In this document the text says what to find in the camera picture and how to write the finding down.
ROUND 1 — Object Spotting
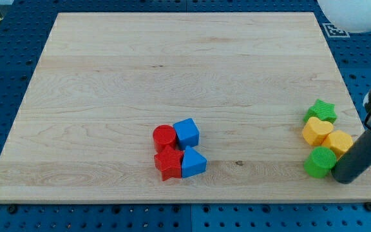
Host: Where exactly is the red star block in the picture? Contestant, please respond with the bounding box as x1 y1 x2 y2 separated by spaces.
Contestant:
154 146 184 181

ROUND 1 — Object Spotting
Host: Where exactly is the fiducial marker tag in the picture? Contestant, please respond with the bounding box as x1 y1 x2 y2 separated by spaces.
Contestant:
323 23 350 38

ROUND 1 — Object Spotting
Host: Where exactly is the yellow hexagon block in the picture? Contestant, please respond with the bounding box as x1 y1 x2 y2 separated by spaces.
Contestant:
321 130 354 160

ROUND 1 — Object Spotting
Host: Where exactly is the blue cube block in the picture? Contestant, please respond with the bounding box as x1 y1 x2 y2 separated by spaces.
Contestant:
173 118 200 150

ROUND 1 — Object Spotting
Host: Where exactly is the yellow heart block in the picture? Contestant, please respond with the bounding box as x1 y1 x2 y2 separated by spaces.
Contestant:
302 117 334 146

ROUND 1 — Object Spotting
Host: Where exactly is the blue triangle block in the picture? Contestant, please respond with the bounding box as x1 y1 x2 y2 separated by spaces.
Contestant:
182 146 207 178

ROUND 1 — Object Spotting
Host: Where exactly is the wooden board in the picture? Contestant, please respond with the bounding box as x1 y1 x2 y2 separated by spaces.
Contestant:
0 12 371 204

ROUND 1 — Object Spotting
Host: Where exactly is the red cylinder block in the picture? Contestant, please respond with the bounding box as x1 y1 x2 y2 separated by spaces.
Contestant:
153 124 176 153

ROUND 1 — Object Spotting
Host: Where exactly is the green cylinder block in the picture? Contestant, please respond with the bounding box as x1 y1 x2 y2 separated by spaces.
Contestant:
303 146 337 179

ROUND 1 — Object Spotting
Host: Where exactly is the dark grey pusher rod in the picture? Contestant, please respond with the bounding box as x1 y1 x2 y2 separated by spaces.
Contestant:
331 129 371 184

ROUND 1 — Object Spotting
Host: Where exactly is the green star block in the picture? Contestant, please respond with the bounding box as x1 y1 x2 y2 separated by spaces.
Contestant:
303 99 338 124

